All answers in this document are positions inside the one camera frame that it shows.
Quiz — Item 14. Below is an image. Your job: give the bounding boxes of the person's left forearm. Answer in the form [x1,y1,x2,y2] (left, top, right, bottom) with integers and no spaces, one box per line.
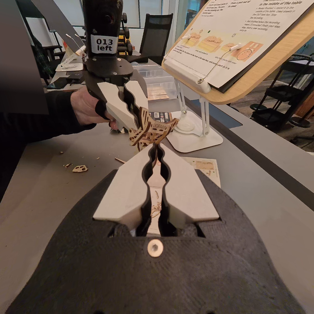
[0,90,96,204]

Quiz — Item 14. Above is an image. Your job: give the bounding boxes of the wooden part sheets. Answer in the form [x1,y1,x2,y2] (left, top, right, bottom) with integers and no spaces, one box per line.
[147,86,170,100]

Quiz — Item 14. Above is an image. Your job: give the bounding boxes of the black office chair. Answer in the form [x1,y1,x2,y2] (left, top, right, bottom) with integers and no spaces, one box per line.
[128,13,173,65]

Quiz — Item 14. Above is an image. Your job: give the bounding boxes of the clear plastic bin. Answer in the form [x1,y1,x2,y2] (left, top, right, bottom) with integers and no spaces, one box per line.
[134,64,183,101]

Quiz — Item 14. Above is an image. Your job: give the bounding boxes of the person's left hand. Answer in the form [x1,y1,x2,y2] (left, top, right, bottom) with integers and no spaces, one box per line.
[71,87,119,130]

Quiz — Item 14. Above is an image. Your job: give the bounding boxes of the instruction booklet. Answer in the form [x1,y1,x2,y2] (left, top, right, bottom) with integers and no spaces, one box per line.
[147,157,221,235]

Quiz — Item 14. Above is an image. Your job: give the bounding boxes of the white instruction sheet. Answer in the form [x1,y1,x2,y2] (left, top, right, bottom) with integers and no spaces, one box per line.
[164,0,314,89]

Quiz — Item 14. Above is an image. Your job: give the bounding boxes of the black model kit box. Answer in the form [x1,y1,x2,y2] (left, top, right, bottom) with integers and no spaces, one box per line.
[149,112,181,124]

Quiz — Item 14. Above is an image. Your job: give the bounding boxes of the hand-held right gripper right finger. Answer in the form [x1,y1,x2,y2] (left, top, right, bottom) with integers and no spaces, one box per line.
[157,143,220,237]

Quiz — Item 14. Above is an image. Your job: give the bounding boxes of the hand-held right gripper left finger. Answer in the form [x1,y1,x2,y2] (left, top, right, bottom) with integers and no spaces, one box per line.
[93,143,157,237]

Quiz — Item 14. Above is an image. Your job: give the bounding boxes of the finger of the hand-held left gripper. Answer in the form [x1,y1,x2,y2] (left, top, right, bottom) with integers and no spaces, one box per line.
[123,79,149,121]
[97,82,139,133]

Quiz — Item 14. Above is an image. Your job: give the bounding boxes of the blue desk mat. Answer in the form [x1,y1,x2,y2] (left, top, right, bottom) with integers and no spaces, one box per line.
[191,99,243,128]

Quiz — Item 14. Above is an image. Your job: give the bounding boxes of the black rolling cart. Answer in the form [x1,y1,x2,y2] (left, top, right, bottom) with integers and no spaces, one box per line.
[250,53,314,128]

